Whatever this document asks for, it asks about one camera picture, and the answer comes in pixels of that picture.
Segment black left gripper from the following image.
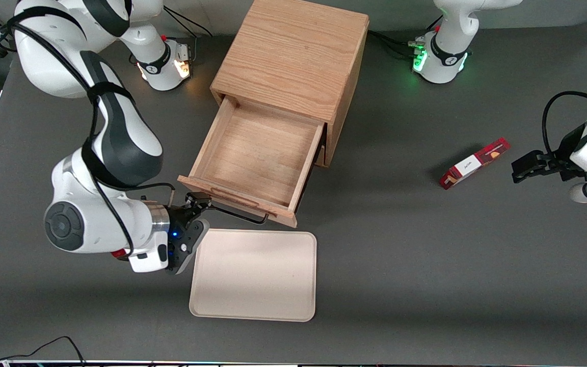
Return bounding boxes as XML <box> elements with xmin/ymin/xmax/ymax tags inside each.
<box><xmin>512</xmin><ymin>125</ymin><xmax>587</xmax><ymax>183</ymax></box>

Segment red tartan shortbread box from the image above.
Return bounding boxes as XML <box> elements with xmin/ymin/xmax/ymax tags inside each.
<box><xmin>439</xmin><ymin>137</ymin><xmax>511</xmax><ymax>191</ymax></box>

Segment wooden drawer with slot handle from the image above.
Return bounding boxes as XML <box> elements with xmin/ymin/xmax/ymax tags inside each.
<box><xmin>177</xmin><ymin>97</ymin><xmax>326</xmax><ymax>228</ymax></box>

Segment black right base cable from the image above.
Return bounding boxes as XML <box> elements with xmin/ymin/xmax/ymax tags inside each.
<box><xmin>164</xmin><ymin>5</ymin><xmax>212</xmax><ymax>37</ymax></box>

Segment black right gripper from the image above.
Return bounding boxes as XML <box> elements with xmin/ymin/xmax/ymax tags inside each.
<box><xmin>166</xmin><ymin>192</ymin><xmax>214</xmax><ymax>275</ymax></box>

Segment wooden drawer cabinet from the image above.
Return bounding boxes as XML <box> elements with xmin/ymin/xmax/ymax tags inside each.
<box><xmin>209</xmin><ymin>0</ymin><xmax>370</xmax><ymax>168</ymax></box>

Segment black floor cable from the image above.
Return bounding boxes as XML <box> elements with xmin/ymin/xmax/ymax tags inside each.
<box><xmin>0</xmin><ymin>335</ymin><xmax>86</xmax><ymax>367</ymax></box>

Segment beige plastic tray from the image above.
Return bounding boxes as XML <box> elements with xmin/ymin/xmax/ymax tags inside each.
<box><xmin>189</xmin><ymin>228</ymin><xmax>318</xmax><ymax>323</ymax></box>

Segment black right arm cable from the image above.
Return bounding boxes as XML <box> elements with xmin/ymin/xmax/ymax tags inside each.
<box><xmin>0</xmin><ymin>10</ymin><xmax>270</xmax><ymax>255</ymax></box>

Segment black left base cables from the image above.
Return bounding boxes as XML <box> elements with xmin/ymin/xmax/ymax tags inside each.
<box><xmin>369</xmin><ymin>30</ymin><xmax>426</xmax><ymax>58</ymax></box>

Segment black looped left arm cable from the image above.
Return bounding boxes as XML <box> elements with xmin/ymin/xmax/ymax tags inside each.
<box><xmin>542</xmin><ymin>91</ymin><xmax>587</xmax><ymax>153</ymax></box>

